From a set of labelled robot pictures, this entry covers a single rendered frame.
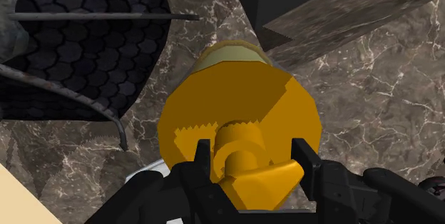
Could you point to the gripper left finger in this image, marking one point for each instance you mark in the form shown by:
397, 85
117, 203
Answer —
174, 195

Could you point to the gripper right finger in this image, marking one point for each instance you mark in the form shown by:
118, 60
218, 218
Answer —
340, 195

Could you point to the yellow pump bottle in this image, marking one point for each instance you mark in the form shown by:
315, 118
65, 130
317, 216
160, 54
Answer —
236, 98

